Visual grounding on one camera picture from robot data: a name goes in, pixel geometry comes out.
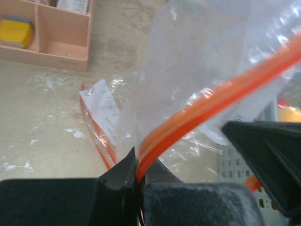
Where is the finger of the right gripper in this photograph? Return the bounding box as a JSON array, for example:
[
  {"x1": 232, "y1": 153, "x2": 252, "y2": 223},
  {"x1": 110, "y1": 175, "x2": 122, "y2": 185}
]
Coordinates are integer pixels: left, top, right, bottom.
[{"x1": 222, "y1": 121, "x2": 301, "y2": 219}]

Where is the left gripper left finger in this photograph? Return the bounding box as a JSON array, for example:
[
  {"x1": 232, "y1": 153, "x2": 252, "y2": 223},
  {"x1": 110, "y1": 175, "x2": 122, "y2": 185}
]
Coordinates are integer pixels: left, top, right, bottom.
[{"x1": 0, "y1": 150, "x2": 138, "y2": 226}]

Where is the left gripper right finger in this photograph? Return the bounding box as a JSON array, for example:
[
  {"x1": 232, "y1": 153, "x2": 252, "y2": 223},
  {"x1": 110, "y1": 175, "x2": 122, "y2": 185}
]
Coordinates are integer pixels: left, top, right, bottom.
[{"x1": 141, "y1": 160, "x2": 263, "y2": 226}]

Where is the clear orange-zip bag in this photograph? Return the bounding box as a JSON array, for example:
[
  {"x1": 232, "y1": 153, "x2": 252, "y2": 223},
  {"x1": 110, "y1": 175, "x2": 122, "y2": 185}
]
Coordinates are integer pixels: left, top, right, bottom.
[{"x1": 116, "y1": 0, "x2": 301, "y2": 182}]

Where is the yellow peach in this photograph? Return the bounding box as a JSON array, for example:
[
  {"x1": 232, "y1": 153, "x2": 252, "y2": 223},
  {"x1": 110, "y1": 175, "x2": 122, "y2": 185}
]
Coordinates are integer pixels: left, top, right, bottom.
[{"x1": 277, "y1": 105, "x2": 301, "y2": 123}]

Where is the blue plastic basket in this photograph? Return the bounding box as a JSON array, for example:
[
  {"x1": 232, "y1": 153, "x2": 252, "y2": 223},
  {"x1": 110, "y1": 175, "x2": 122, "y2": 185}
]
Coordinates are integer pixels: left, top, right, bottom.
[{"x1": 217, "y1": 98, "x2": 288, "y2": 226}]

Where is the orange file organizer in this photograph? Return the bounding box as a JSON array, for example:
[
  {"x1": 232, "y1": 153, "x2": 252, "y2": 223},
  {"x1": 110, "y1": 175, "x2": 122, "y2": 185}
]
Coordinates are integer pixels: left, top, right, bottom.
[{"x1": 0, "y1": 0, "x2": 95, "y2": 72}]

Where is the yellow sponge block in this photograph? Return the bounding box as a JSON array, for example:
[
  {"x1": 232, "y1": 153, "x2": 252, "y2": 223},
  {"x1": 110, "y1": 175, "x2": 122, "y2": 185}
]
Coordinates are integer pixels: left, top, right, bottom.
[{"x1": 0, "y1": 15, "x2": 34, "y2": 48}]

